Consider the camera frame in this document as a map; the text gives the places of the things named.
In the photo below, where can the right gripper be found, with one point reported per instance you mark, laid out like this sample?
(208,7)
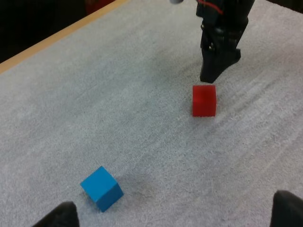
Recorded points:
(222,26)

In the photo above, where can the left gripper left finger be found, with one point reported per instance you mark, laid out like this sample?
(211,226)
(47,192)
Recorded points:
(62,216)

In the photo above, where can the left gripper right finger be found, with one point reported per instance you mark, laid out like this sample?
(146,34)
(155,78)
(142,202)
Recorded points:
(287,210)

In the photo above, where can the red cube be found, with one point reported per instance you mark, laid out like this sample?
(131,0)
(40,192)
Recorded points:
(204,101)

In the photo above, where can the blue cube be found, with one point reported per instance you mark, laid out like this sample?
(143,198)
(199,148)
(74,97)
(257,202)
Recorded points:
(101,188)

